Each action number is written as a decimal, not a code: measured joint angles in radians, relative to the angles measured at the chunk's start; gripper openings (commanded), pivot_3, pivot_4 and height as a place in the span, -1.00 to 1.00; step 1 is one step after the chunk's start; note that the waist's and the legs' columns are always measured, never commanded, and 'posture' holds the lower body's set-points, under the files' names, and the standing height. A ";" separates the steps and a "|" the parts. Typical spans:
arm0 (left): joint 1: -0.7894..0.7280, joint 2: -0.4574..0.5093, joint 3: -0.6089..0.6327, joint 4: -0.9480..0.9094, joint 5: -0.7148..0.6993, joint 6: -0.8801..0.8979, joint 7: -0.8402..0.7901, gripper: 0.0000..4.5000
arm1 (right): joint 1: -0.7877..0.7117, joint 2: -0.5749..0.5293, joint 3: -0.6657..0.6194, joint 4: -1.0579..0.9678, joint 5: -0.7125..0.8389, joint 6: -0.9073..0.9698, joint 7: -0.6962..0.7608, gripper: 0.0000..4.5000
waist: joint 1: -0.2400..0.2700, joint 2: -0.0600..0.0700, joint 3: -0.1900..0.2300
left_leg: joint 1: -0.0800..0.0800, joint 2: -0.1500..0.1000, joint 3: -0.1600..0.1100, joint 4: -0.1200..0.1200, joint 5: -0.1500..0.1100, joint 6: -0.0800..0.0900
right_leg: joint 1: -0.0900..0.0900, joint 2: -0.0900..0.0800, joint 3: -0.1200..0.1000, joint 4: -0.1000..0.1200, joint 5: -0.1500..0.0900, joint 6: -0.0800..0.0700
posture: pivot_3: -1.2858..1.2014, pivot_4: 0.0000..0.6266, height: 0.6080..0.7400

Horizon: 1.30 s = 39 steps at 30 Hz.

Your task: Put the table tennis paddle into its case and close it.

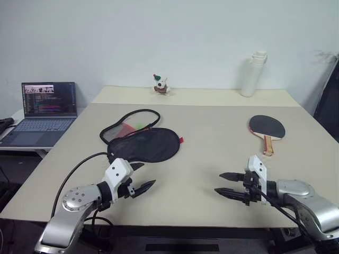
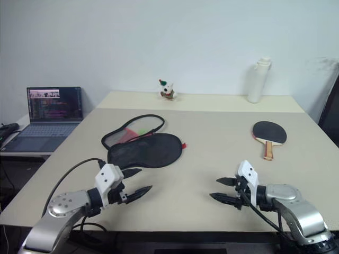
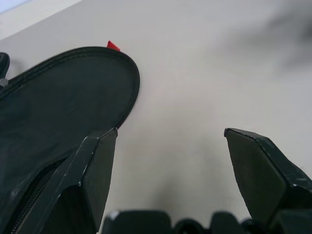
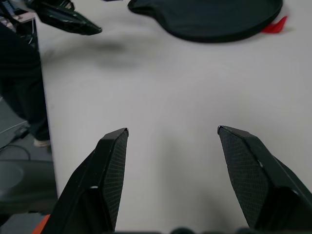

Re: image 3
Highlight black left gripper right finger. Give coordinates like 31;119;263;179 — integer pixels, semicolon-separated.
224;128;312;225

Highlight black and red pouch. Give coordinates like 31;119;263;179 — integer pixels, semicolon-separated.
0;40;141;234

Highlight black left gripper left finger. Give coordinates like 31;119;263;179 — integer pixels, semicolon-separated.
14;127;118;234

